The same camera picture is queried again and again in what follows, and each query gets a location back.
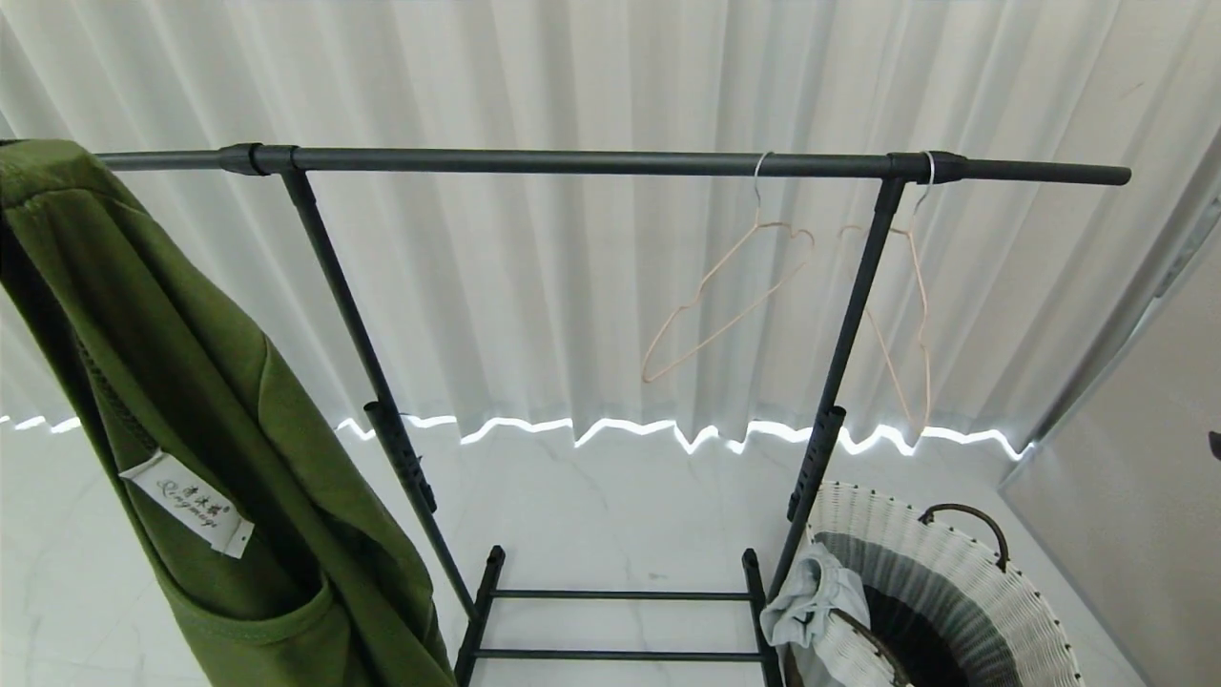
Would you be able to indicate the pink clothes hanger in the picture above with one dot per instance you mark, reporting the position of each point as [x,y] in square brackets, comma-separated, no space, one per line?
[918,262]
[757,200]

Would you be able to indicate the green printed shirt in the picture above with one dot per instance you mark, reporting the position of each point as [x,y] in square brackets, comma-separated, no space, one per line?
[191,382]

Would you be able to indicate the black clothes rack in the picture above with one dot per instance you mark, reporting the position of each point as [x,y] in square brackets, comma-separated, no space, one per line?
[572,161]

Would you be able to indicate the white laundry basket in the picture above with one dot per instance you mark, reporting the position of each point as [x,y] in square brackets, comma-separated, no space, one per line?
[973,563]

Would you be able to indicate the pale grey shorts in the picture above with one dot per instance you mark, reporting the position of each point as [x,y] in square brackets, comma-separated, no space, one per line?
[811,592]

